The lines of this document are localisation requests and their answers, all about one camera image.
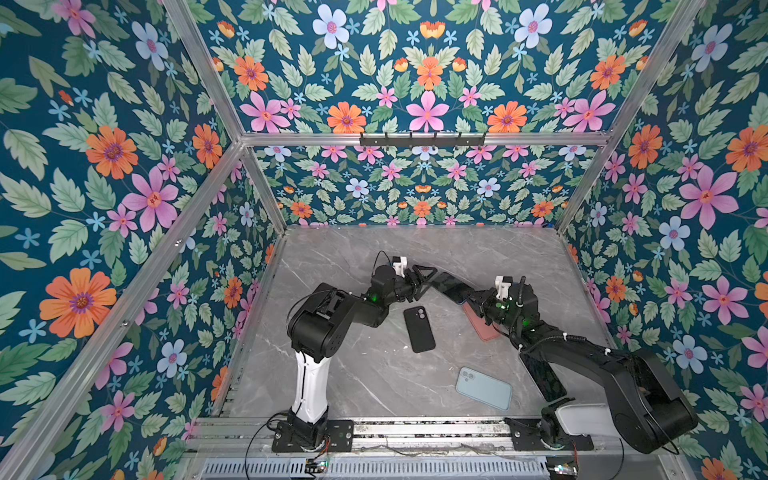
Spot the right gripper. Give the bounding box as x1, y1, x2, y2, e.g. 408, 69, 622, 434
463, 288, 522, 335

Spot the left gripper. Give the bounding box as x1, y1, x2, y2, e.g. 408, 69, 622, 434
381, 264, 435, 307

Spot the dark blue smartphone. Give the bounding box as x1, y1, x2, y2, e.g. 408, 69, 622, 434
430, 272, 475, 305

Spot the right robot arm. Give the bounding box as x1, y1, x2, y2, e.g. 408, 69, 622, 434
462, 283, 699, 454

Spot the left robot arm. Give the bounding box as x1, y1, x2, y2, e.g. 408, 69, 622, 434
287, 257, 438, 438

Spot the pink phone case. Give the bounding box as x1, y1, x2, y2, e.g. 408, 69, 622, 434
462, 302, 501, 342

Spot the black smartphone near right base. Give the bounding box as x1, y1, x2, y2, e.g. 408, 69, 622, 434
520, 354, 568, 403

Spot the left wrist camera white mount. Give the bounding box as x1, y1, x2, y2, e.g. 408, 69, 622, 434
391, 256, 408, 277

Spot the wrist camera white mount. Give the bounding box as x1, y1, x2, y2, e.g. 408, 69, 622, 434
391, 256, 408, 277
494, 275, 514, 301

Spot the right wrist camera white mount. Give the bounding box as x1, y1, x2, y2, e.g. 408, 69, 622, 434
494, 275, 514, 301

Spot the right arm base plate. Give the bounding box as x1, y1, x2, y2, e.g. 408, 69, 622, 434
503, 417, 595, 451

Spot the black hook rail bracket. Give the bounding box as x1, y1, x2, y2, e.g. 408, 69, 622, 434
359, 132, 486, 148

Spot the white vented cable duct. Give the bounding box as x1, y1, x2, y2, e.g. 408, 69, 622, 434
200, 457, 550, 479

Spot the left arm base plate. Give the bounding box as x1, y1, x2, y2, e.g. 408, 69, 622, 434
271, 420, 355, 453

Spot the aluminium front rail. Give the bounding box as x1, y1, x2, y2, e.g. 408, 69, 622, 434
186, 416, 639, 455

